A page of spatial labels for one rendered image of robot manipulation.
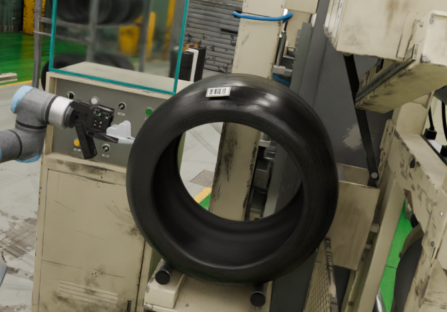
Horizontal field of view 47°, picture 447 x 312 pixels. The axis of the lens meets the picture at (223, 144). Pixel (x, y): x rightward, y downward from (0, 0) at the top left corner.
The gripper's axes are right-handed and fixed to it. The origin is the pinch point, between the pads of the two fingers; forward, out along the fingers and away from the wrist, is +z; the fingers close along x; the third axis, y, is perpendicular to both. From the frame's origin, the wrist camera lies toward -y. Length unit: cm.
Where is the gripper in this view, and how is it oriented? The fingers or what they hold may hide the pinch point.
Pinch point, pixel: (132, 143)
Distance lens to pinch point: 153.1
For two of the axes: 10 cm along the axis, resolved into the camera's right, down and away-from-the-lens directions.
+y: 2.8, -9.1, -3.0
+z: 9.5, 3.1, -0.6
